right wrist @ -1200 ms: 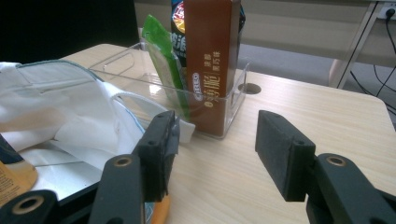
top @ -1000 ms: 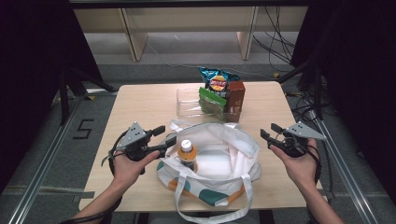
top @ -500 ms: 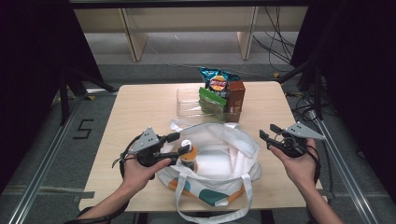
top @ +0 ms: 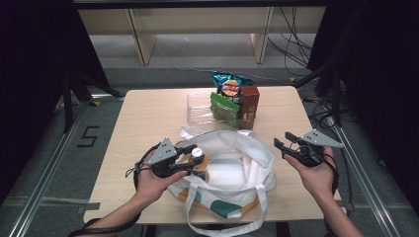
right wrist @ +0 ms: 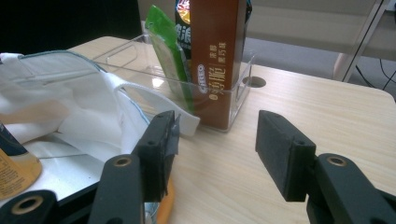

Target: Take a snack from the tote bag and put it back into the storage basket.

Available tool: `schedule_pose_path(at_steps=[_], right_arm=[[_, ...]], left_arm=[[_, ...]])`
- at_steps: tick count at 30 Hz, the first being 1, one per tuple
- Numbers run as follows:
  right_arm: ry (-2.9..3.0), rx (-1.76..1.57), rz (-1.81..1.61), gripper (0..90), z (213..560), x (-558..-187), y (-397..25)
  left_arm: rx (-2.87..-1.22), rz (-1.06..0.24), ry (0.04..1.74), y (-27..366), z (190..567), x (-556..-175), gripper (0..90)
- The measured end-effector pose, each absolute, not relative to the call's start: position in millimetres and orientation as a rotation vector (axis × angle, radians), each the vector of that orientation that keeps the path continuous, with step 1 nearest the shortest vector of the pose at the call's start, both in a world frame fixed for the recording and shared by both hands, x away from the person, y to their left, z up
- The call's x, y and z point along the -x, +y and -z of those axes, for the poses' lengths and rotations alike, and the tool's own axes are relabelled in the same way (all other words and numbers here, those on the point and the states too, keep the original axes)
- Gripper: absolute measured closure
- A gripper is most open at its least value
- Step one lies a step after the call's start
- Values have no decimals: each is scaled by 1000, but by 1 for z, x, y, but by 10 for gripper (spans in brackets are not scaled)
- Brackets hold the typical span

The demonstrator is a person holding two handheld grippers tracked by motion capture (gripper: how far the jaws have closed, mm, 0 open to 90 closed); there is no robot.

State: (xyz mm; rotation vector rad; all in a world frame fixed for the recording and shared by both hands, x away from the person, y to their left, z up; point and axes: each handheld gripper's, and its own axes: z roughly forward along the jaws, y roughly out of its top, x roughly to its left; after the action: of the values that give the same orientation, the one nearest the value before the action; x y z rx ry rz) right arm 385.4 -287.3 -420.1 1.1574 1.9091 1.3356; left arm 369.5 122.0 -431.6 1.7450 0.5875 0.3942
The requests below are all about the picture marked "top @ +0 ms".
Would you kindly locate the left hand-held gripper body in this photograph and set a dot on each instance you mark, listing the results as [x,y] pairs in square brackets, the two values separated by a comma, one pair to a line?
[164,153]

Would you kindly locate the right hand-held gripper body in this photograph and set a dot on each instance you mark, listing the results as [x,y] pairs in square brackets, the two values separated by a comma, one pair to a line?
[318,138]

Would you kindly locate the orange juice bottle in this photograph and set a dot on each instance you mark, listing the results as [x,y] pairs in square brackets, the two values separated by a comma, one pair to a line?
[197,153]

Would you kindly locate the clear plastic tray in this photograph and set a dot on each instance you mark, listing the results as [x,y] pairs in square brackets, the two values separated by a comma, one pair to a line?
[199,110]

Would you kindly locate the white tote bag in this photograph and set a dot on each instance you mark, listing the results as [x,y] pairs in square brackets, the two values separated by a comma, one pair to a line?
[237,171]

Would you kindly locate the green snack packet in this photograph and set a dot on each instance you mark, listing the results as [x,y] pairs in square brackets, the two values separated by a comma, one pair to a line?
[224,110]

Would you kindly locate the brown carton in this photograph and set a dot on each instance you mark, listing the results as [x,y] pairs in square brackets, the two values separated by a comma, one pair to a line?
[248,105]

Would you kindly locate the blue chip bag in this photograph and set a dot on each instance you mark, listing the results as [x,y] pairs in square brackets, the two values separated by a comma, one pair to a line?
[230,86]

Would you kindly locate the person's left hand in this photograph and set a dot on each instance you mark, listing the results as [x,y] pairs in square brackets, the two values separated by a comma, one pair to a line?
[153,187]

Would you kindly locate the person's right hand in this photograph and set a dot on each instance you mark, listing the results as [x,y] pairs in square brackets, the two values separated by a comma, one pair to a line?
[318,181]

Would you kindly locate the black metal stand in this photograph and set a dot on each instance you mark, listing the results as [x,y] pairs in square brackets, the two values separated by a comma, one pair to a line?
[336,98]

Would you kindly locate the black curtain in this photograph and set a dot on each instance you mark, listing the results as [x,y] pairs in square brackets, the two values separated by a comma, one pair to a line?
[385,82]
[29,82]

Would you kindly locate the black tripod stand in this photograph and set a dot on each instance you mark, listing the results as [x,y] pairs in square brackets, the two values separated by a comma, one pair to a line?
[67,105]

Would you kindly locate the beige wooden bench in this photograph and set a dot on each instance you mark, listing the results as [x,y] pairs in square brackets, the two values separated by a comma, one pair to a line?
[197,19]

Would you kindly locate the silver metal rail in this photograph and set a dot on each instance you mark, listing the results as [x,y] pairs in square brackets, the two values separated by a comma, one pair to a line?
[369,191]
[42,184]

